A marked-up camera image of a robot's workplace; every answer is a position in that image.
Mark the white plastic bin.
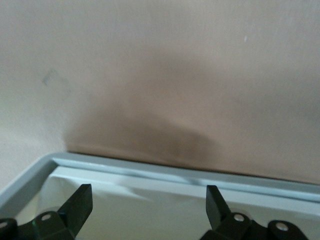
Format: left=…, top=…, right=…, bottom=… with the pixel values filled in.
left=0, top=152, right=320, bottom=240

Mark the brown paper table cover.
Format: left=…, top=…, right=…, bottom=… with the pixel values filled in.
left=0, top=0, right=320, bottom=198

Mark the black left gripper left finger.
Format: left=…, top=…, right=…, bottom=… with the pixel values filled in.
left=0, top=183, right=94, bottom=240

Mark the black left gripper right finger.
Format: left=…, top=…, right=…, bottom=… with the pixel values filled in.
left=199, top=184, right=309, bottom=240

